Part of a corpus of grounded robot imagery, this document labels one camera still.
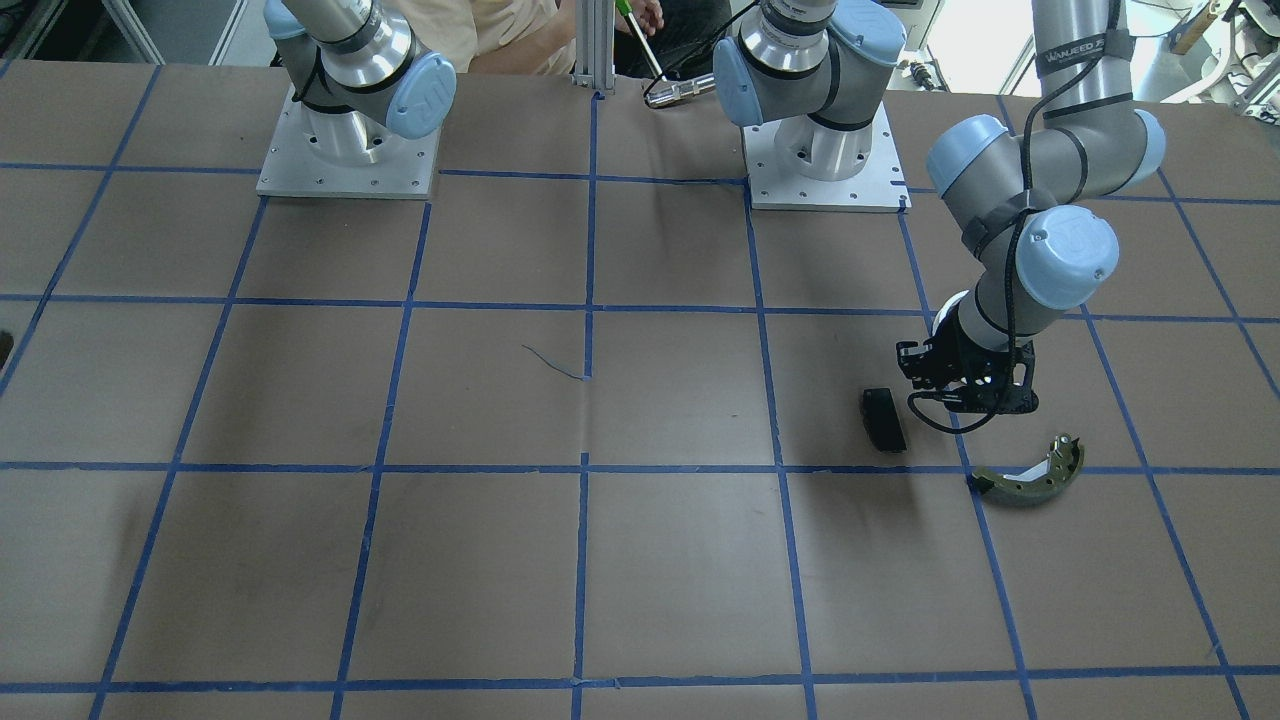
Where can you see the person in beige shirt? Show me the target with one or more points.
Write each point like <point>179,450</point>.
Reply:
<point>505,38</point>

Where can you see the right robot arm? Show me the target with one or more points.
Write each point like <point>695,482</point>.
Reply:
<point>361,56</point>

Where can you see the green handled screwdriver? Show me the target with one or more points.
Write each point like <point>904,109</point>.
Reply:
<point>629,17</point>

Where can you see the aluminium frame post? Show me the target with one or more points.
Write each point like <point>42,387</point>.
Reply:
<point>594,46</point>

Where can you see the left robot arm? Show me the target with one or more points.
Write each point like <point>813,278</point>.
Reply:
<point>812,76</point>

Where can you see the black brake pad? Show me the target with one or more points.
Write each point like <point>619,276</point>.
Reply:
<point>881,421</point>

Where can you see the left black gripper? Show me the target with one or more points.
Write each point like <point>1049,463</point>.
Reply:
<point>946,358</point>

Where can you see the green brake shoe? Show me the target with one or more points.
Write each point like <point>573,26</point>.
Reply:
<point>1044,481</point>

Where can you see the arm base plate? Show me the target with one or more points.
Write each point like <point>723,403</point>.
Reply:
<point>328,150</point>
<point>795,164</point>

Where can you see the silver metal tool handle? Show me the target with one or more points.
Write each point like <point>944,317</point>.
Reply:
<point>679,91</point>

